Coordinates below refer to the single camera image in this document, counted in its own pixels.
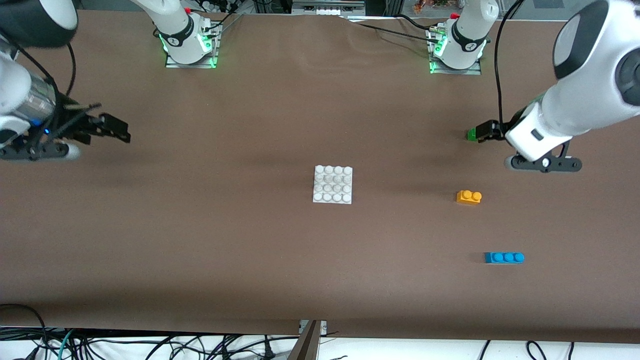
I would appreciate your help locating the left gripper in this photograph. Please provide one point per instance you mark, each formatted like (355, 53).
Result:
(487, 131)

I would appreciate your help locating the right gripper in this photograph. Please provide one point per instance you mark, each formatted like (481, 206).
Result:
(71, 125)

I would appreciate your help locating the yellow two-stud block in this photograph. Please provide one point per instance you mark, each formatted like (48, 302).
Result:
(468, 198)

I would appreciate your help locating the white studded base plate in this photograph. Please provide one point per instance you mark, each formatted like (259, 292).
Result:
(332, 185)

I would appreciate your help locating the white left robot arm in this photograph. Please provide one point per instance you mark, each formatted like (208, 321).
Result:
(590, 95)

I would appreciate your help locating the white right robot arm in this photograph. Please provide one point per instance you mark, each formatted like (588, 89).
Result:
(175, 30)

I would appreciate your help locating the blue three-stud block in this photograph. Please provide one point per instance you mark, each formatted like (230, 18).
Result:
(504, 258)

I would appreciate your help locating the colourful toy pile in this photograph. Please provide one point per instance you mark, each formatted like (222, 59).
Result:
(430, 4)

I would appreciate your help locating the brown table cover sheet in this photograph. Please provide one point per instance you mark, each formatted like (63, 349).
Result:
(250, 125)

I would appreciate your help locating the dark slanted beam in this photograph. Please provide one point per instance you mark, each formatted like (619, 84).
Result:
(306, 347)

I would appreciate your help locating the aluminium frame rail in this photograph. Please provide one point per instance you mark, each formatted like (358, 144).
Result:
(325, 6)

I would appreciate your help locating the small metal edge bracket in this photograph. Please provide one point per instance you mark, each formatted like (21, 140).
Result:
(323, 327)

